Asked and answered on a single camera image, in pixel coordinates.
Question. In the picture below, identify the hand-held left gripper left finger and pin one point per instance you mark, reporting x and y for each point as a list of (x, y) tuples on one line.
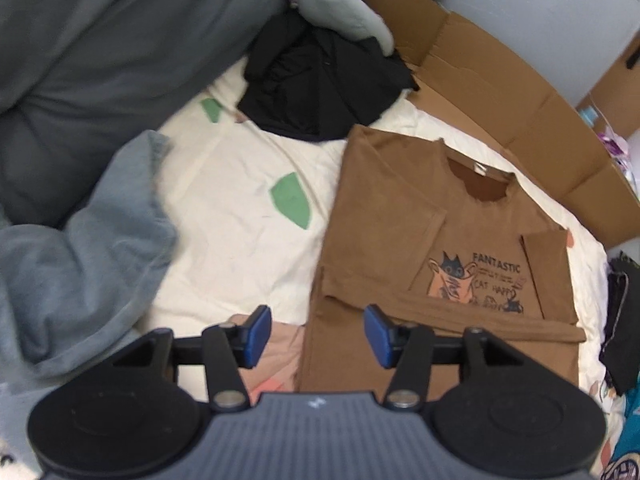
[(257, 335)]

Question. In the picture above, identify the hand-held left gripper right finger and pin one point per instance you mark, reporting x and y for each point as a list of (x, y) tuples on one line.
[(377, 335)]

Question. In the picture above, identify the brown printed t-shirt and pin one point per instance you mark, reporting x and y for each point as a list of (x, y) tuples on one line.
[(380, 210)]

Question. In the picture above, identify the cream printed bed sheet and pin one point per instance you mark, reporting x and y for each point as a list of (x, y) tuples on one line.
[(240, 210)]

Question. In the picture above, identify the blue-grey denim garment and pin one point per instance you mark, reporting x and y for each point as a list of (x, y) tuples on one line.
[(90, 270)]

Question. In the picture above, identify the black knitted garment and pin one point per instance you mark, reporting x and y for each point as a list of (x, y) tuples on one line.
[(622, 320)]

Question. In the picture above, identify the black jacket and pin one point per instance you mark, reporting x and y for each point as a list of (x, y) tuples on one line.
[(325, 85)]

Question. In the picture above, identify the cardboard boxes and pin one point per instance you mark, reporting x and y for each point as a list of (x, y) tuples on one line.
[(500, 85)]

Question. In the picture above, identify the light blue bottle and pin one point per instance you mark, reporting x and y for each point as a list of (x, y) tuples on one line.
[(590, 117)]

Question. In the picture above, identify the pile of colourful packets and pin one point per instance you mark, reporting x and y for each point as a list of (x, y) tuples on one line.
[(620, 150)]

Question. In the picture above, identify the dark grey duvet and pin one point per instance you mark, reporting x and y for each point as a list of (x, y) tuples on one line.
[(125, 60)]

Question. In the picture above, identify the grey neck pillow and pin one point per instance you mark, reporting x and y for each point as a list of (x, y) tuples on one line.
[(340, 5)]

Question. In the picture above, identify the cardboard box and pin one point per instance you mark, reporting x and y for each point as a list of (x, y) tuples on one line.
[(620, 90)]

